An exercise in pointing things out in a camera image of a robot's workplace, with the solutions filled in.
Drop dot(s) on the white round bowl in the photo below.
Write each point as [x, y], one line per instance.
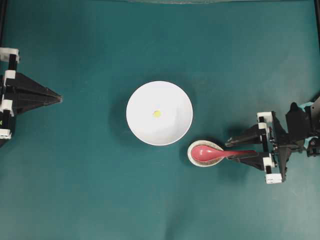
[175, 106]

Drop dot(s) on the yellow hexagonal prism block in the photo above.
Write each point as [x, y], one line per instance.
[157, 113]

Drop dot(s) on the red plastic spoon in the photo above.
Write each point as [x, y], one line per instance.
[204, 153]

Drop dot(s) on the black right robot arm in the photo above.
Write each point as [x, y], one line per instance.
[314, 108]

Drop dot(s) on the small speckled ceramic dish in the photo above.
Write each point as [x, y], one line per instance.
[209, 163]

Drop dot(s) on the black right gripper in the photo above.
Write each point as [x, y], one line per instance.
[269, 132]

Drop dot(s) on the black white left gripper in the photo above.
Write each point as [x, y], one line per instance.
[11, 106]

